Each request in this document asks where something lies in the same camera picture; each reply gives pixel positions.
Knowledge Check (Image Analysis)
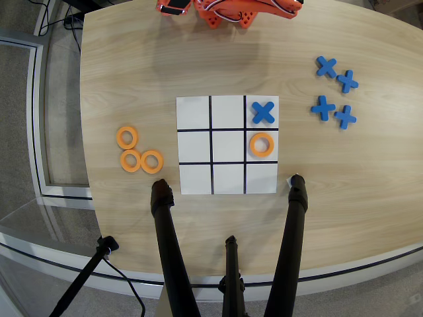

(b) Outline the black floor cable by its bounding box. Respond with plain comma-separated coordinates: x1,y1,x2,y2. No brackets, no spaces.
101,256,147,317

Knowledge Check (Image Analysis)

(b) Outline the grey metal glass frame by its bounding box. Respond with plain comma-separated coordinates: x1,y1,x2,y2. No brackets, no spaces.
0,28,95,209

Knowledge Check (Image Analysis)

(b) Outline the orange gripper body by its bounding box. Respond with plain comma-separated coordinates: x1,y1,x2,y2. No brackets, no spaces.
156,0,193,17

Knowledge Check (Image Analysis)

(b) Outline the blue foam cross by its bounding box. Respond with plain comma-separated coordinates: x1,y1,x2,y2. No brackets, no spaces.
316,55,338,79
310,94,337,122
333,104,358,130
250,100,276,126
336,69,360,94

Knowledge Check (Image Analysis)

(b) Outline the slim black stand leg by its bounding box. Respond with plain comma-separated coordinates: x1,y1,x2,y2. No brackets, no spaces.
48,235,120,317

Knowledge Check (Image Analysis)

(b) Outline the orange foam ring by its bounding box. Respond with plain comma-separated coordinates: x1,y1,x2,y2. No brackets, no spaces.
249,132,276,158
140,150,165,175
120,149,143,174
116,126,139,150

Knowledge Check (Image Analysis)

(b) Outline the black cable bundle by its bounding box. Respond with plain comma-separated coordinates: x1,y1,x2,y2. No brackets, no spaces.
32,0,83,50

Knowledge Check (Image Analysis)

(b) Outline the white grid paper board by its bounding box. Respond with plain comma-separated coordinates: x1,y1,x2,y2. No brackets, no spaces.
175,95,280,195

